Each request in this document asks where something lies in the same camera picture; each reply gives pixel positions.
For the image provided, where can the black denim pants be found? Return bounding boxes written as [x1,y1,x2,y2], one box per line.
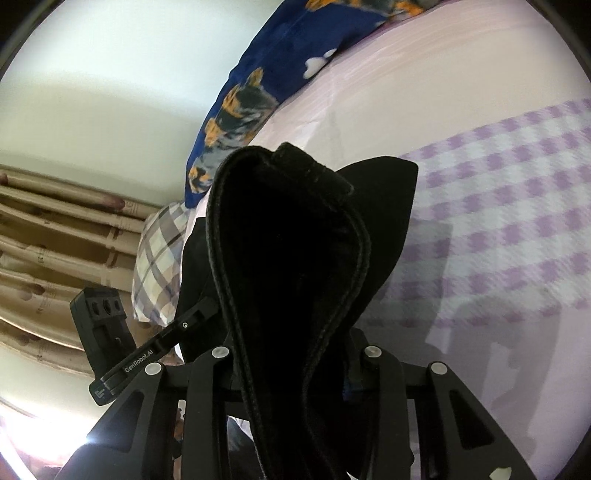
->
[177,144,419,479]

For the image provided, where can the person's left hand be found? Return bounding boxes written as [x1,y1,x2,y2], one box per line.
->
[173,407,184,442]

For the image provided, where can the plaid pillow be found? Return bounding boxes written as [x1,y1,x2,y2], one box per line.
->
[131,202,188,327]

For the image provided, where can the beige curtain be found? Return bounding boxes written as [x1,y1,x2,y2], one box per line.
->
[1,167,158,377]

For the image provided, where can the pink purple checked bedsheet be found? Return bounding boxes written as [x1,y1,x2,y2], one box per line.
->
[242,1,590,479]

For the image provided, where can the navy blue cat-print pillow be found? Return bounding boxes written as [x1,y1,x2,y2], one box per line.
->
[184,1,438,208]

